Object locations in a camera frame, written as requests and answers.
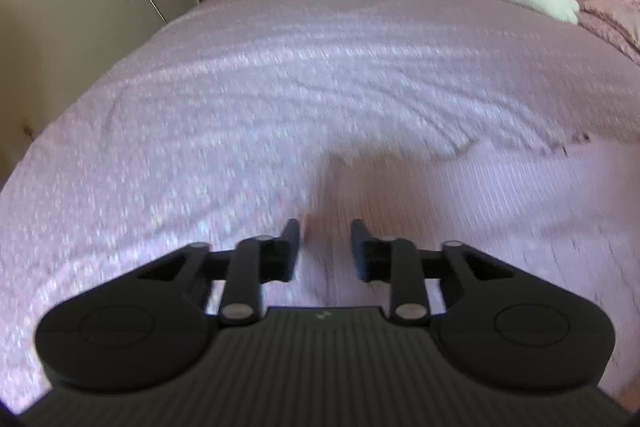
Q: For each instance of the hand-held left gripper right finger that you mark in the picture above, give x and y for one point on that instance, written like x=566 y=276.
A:
x=358 y=241

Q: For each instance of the pink floral bed sheet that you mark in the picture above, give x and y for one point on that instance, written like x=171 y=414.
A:
x=200 y=107

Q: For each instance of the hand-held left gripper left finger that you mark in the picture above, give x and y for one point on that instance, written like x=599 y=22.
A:
x=295 y=239

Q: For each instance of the pink quilt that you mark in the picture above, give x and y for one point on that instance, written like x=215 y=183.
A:
x=610 y=24

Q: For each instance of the pink knit cardigan sweater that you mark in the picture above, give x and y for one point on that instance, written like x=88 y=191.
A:
x=475 y=207

